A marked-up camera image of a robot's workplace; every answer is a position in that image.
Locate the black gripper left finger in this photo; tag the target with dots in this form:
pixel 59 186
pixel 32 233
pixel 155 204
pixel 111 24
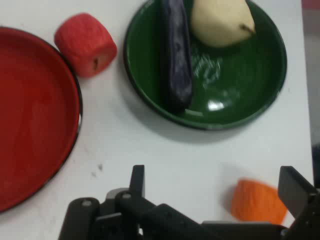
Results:
pixel 125 215

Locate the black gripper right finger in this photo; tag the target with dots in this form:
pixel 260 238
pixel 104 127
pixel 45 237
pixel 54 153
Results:
pixel 302 200

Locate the purple toy eggplant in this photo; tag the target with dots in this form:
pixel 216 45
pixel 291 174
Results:
pixel 177 62

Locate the orange carrot piece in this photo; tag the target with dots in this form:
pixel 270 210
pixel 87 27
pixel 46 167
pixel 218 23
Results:
pixel 252 202

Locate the dark green round plate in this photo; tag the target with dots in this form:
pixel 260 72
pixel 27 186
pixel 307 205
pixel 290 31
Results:
pixel 237 82

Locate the red round plate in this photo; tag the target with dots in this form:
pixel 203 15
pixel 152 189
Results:
pixel 32 112

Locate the red toy apple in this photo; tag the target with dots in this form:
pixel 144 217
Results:
pixel 85 42

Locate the cream toy pear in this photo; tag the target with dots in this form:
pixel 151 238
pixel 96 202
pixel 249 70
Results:
pixel 220 22

